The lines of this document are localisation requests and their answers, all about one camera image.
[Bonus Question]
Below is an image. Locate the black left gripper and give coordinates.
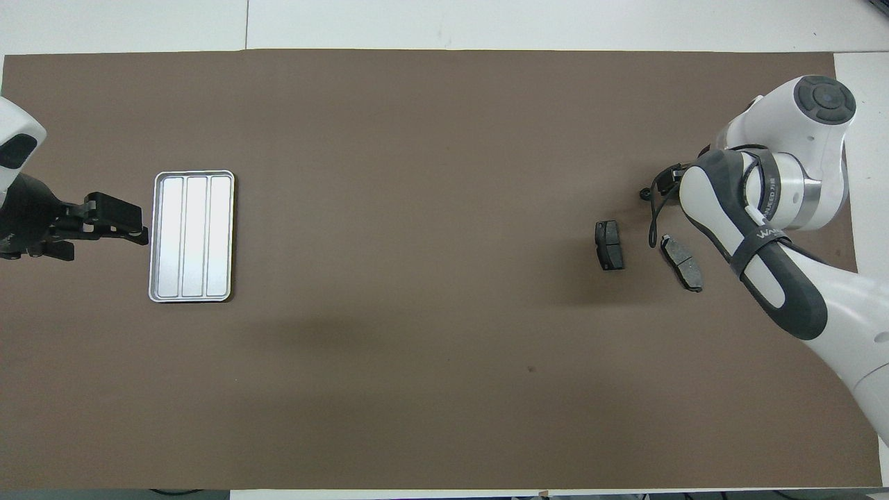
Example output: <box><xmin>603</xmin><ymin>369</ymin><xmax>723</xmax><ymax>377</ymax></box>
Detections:
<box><xmin>0</xmin><ymin>174</ymin><xmax>150</xmax><ymax>261</ymax></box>

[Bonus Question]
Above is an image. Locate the brown table mat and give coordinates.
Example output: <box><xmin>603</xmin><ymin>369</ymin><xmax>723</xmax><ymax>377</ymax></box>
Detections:
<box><xmin>0</xmin><ymin>49</ymin><xmax>883</xmax><ymax>490</ymax></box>

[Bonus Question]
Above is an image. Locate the grey oblong brake pad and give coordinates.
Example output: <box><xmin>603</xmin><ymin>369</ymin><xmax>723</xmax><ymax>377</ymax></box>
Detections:
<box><xmin>660</xmin><ymin>235</ymin><xmax>704</xmax><ymax>293</ymax></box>

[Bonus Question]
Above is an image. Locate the silver metal tray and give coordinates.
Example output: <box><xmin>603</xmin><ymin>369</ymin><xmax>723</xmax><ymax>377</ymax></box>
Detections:
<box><xmin>149</xmin><ymin>170</ymin><xmax>235</xmax><ymax>303</ymax></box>

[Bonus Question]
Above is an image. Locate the dark rectangular brake pad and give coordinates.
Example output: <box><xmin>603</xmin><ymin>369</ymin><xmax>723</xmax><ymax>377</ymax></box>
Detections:
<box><xmin>595</xmin><ymin>220</ymin><xmax>624</xmax><ymax>272</ymax></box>

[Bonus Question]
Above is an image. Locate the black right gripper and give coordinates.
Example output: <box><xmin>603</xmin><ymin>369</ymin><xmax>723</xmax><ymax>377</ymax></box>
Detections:
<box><xmin>656</xmin><ymin>163</ymin><xmax>688</xmax><ymax>197</ymax></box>

